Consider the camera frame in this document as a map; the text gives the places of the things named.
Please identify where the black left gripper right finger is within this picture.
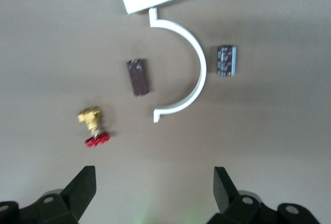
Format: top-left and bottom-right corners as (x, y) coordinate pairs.
(213, 166), (331, 224)

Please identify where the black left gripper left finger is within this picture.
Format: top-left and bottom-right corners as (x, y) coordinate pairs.
(0, 166), (97, 224)

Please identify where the dark capacitor with grey stripe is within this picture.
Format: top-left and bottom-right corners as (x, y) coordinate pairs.
(216, 44), (238, 78)

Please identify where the dark brown cylindrical capacitor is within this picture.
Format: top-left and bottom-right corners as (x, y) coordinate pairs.
(126, 58), (151, 97)

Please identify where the brass valve with red handle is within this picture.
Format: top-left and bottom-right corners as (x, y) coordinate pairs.
(77, 106), (112, 148)

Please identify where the white half-ring pipe clamp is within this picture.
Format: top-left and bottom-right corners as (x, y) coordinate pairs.
(148, 7), (207, 124)

